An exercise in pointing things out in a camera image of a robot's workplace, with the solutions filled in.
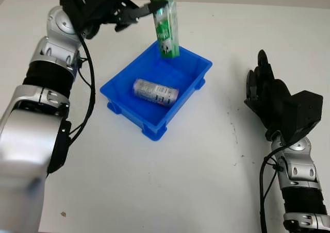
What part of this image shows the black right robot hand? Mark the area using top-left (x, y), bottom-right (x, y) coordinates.
top-left (243, 49), bottom-right (295, 141)

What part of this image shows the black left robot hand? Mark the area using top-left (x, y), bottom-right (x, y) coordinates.
top-left (77, 0), bottom-right (169, 40)

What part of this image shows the silver purple roll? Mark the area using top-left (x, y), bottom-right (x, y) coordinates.
top-left (132, 78), bottom-right (180, 108)

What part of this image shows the blue plastic tray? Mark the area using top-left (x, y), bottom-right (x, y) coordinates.
top-left (99, 40), bottom-right (213, 143)

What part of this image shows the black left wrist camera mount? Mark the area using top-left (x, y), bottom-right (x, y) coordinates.
top-left (60, 0), bottom-right (90, 31)

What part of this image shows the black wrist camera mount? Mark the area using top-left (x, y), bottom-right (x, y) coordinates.
top-left (288, 90), bottom-right (324, 144)
top-left (60, 0), bottom-right (90, 31)

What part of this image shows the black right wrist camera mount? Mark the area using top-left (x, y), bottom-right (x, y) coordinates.
top-left (288, 90), bottom-right (324, 144)

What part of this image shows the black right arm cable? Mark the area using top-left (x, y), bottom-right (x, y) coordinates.
top-left (258, 140), bottom-right (295, 233)

